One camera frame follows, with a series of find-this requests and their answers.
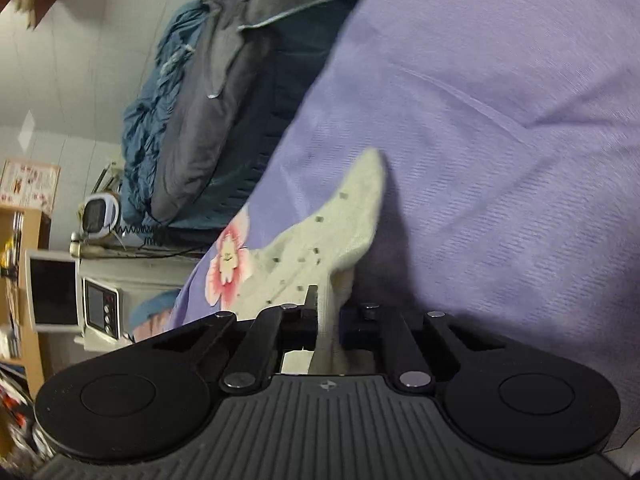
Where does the wooden shelf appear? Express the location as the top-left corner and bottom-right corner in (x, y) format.
(0, 207), (51, 401)

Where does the blue knitted scarf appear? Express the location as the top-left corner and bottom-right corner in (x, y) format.
(120, 0), (221, 226)

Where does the white monitor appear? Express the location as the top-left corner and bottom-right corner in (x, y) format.
(25, 248), (81, 333)

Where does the grey jacket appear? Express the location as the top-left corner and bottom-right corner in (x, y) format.
(150, 0), (386, 222)

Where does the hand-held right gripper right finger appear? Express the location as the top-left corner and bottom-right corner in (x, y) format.
(340, 303), (506, 390)

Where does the wall poster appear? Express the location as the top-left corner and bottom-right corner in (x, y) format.
(0, 158), (61, 213)

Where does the dark navy garment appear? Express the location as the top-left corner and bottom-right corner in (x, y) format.
(165, 0), (362, 247)

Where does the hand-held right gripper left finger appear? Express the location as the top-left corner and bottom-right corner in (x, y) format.
(150, 285), (320, 395)

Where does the cream polka dot shirt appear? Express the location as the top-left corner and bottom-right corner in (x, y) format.
(232, 147), (388, 376)

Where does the black coiled cable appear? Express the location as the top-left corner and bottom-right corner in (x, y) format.
(112, 222), (162, 239)

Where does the white round gadget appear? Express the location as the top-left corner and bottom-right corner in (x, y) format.
(80, 192), (122, 239)

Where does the white appliance with display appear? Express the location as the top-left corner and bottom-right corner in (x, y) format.
(75, 255), (201, 353)

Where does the purple floral bed sheet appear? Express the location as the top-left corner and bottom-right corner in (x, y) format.
(132, 0), (640, 461)

